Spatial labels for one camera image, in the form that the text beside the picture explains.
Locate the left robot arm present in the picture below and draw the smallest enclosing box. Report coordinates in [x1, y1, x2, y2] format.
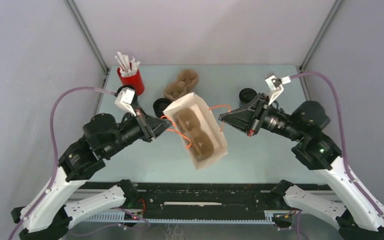
[11, 108, 172, 240]

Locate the beige paper bag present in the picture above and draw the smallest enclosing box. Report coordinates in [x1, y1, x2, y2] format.
[163, 92, 232, 170]

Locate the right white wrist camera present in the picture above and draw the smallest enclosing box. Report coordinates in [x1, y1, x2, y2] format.
[265, 72, 291, 105]

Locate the single brown pulp carrier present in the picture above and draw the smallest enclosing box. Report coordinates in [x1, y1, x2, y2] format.
[174, 108, 215, 160]

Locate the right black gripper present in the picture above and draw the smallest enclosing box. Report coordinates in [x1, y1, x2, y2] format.
[217, 91, 301, 140]

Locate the stack of black lids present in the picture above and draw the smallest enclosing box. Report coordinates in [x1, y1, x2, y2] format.
[152, 98, 172, 118]

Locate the red cylindrical holder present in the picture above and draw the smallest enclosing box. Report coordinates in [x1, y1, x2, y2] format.
[116, 67, 145, 96]

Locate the black plastic cup lid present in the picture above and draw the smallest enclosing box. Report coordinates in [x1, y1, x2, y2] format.
[238, 87, 257, 103]

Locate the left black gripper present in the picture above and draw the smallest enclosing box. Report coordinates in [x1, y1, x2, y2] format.
[106, 105, 175, 157]

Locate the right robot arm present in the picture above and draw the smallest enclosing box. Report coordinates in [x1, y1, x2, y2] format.
[219, 93, 384, 240]

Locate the black paper coffee cup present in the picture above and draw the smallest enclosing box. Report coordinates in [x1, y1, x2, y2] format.
[239, 99, 247, 108]

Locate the brown pulp cup carrier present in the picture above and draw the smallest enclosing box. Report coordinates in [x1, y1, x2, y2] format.
[163, 69, 199, 102]

